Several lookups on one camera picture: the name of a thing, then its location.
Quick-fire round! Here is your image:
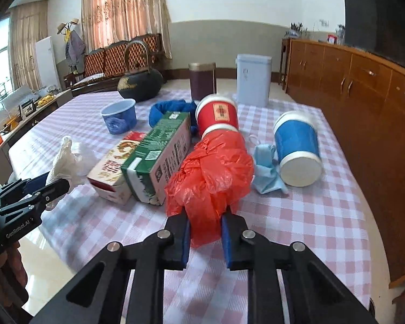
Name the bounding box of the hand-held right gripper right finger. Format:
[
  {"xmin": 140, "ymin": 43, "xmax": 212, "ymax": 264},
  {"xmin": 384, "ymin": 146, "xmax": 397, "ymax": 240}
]
[{"xmin": 221, "ymin": 213, "xmax": 380, "ymax": 324}]

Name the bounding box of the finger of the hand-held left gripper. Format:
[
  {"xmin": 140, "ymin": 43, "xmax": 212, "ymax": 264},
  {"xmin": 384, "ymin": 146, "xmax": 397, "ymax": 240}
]
[
  {"xmin": 0, "ymin": 172, "xmax": 51, "ymax": 206},
  {"xmin": 0, "ymin": 179, "xmax": 71, "ymax": 217}
]

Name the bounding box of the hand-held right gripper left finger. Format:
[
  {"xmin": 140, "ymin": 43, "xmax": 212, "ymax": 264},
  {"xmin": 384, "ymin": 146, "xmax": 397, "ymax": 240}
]
[{"xmin": 23, "ymin": 214, "xmax": 193, "ymax": 324}]

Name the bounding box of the white plastic bag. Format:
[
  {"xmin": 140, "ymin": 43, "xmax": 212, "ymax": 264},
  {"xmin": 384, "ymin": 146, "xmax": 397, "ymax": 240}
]
[{"xmin": 45, "ymin": 136, "xmax": 95, "ymax": 211}]

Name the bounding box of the red plastic bag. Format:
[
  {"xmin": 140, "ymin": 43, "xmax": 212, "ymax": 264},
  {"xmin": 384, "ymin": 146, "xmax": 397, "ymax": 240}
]
[{"xmin": 164, "ymin": 130, "xmax": 255, "ymax": 248}]

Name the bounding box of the blue face mask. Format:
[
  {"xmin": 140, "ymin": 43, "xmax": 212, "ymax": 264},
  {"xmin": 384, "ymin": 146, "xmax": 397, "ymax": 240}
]
[{"xmin": 248, "ymin": 134, "xmax": 290, "ymax": 196}]

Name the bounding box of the blue paper cup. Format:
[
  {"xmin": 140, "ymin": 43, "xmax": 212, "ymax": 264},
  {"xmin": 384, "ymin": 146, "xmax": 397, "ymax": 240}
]
[{"xmin": 273, "ymin": 110, "xmax": 322, "ymax": 187}]

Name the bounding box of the blue towel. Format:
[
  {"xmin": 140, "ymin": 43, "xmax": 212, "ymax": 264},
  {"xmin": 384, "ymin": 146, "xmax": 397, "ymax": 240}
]
[{"xmin": 148, "ymin": 99, "xmax": 200, "ymax": 136}]

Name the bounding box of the wooden side counter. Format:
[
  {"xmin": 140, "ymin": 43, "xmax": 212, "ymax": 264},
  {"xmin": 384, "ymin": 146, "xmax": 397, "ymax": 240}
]
[{"xmin": 0, "ymin": 88, "xmax": 73, "ymax": 183}]

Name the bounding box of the beige and red carton box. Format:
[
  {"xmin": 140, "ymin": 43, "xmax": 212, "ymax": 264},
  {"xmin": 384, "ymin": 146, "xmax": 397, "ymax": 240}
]
[{"xmin": 87, "ymin": 131, "xmax": 147, "ymax": 206}]

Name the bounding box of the pink checked tablecloth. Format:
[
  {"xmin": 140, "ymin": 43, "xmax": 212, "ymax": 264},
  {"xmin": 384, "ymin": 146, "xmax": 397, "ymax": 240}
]
[{"xmin": 8, "ymin": 89, "xmax": 372, "ymax": 311}]

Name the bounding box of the green carton box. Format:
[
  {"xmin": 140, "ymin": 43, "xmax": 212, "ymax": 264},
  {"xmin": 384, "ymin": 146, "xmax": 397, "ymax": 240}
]
[{"xmin": 121, "ymin": 111, "xmax": 192, "ymax": 207}]

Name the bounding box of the blue patterned cup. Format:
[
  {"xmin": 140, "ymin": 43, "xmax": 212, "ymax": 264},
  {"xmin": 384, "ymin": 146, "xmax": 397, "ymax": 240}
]
[{"xmin": 101, "ymin": 99, "xmax": 137, "ymax": 135}]

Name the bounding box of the white refrigerator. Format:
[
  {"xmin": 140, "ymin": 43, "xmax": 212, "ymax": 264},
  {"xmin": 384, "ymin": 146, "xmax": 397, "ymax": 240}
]
[{"xmin": 35, "ymin": 36, "xmax": 61, "ymax": 88}]

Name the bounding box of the red paper cup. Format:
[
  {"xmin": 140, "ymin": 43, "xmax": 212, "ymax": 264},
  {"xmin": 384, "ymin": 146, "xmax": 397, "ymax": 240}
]
[{"xmin": 195, "ymin": 94, "xmax": 240, "ymax": 139}]

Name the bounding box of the black iron teapot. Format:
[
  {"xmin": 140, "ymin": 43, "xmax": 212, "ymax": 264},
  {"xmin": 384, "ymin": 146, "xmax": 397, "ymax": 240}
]
[{"xmin": 117, "ymin": 40, "xmax": 164, "ymax": 103}]

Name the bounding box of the grey jacket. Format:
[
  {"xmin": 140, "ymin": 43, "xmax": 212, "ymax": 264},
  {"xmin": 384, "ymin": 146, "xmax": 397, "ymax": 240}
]
[{"xmin": 65, "ymin": 30, "xmax": 86, "ymax": 66}]

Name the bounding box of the narrow beige curtain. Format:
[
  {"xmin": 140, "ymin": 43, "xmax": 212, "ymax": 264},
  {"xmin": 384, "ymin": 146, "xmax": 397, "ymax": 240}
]
[{"xmin": 8, "ymin": 0, "xmax": 49, "ymax": 90}]

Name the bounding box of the wooden quilted sofa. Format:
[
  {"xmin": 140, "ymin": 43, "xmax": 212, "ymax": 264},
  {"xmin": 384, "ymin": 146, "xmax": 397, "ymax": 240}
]
[{"xmin": 63, "ymin": 33, "xmax": 166, "ymax": 97}]

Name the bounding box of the straw hat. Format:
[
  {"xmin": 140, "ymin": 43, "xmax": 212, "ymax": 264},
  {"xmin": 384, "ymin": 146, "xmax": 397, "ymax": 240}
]
[{"xmin": 56, "ymin": 18, "xmax": 80, "ymax": 35}]

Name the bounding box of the maroon canister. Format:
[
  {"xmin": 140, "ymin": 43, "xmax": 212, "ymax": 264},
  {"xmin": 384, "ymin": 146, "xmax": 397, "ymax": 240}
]
[{"xmin": 188, "ymin": 62, "xmax": 217, "ymax": 101}]

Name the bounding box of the light blue tin canister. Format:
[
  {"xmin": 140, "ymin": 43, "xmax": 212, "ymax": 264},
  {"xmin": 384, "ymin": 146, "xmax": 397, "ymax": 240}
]
[{"xmin": 235, "ymin": 54, "xmax": 271, "ymax": 108}]

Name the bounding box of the wooden sideboard cabinet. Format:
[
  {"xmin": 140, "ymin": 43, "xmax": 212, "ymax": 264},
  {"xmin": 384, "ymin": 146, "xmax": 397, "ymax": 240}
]
[{"xmin": 285, "ymin": 38, "xmax": 405, "ymax": 289}]

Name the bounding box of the small wooden stand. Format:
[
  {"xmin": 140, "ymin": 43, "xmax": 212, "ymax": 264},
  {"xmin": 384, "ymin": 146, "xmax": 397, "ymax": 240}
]
[{"xmin": 278, "ymin": 39, "xmax": 291, "ymax": 86}]

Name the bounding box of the wide patterned beige curtain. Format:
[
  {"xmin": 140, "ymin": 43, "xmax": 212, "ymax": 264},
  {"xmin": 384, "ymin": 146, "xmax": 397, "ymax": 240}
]
[{"xmin": 81, "ymin": 0, "xmax": 173, "ymax": 59}]

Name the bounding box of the potted plant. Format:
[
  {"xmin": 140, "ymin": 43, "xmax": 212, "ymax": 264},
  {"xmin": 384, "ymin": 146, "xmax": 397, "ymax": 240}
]
[{"xmin": 285, "ymin": 22, "xmax": 308, "ymax": 39}]

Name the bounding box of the black television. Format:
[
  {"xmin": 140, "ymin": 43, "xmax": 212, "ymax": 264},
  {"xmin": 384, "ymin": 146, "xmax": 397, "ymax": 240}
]
[{"xmin": 343, "ymin": 0, "xmax": 405, "ymax": 76}]

